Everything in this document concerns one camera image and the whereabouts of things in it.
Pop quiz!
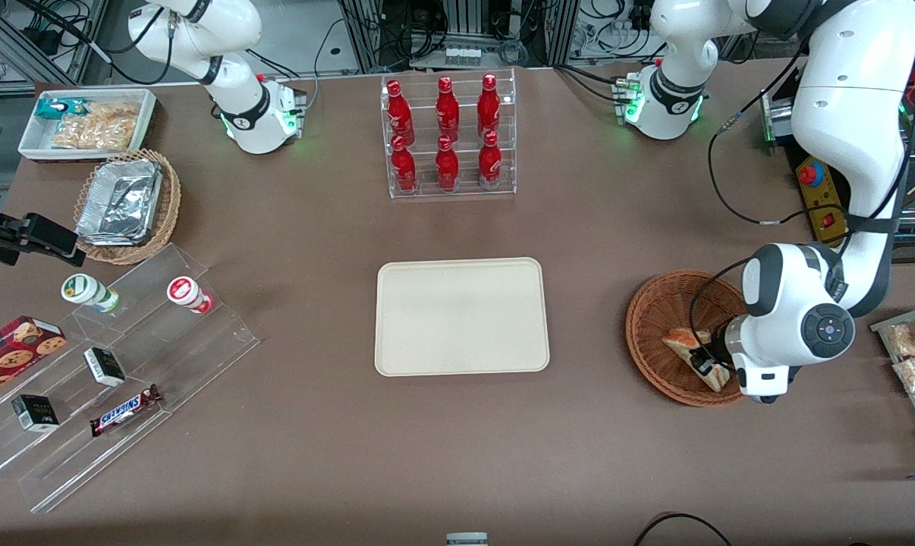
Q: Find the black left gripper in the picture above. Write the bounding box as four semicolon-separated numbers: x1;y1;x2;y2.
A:
688;322;741;378

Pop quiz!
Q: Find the triangular sandwich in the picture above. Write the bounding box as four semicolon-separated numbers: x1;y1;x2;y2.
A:
662;328;731;392

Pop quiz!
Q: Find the round brown wicker basket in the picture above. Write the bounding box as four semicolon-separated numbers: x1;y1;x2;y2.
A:
625;271;751;408

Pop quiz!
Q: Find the light wicker basket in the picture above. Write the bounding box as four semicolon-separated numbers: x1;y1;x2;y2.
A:
73;148;183;266

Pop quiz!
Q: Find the tray of snack bags right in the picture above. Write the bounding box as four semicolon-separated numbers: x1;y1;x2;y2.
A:
870;302;915;465

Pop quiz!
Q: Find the cream rectangular plastic tray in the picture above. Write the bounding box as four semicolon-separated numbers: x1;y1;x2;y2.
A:
374;257;551;378

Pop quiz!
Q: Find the green lid drink cup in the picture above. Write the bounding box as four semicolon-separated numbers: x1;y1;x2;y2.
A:
61;273;121;314

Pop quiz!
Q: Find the aluminium foil container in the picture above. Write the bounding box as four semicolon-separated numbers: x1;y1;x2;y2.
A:
75;158;163;248

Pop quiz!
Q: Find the white plastic bin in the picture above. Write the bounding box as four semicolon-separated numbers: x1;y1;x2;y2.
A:
17;87;159;165

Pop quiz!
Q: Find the clear bag of chips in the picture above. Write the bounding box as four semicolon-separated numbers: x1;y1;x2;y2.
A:
51;102;142;152

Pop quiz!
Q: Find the red cookie box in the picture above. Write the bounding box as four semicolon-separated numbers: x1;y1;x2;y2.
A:
0;315;68;404

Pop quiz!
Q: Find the teal snack packet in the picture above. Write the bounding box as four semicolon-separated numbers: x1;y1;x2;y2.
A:
34;98;88;121

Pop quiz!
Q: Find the small black box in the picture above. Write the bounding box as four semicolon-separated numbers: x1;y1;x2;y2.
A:
83;347;127;388
11;394;61;434

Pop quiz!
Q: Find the red lid drink cup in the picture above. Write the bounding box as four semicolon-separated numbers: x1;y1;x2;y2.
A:
166;276;215;315

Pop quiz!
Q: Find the Snickers chocolate bar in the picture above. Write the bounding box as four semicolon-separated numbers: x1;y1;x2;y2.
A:
89;384;163;438

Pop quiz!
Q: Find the clear acrylic step display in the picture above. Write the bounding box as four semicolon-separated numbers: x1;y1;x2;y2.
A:
0;243;262;516

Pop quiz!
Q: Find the red cola bottle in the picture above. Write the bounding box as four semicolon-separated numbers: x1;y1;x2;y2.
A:
477;73;502;140
390;136;419;193
386;80;416;146
435;135;460;191
435;76;461;142
478;130;503;190

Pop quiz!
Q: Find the clear acrylic bottle rack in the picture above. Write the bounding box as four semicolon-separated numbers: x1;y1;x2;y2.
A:
380;68;518;200

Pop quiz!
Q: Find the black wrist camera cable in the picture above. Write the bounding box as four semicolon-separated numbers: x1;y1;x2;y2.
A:
687;256;766;359

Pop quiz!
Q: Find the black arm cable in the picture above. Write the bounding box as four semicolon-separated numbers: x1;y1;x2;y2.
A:
706;106;854;228

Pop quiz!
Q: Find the black cable at table edge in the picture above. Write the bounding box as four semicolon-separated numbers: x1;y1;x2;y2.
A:
631;513;734;546

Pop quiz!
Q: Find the aluminium profile frame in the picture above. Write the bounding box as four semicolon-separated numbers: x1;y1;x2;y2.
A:
335;0;581;73

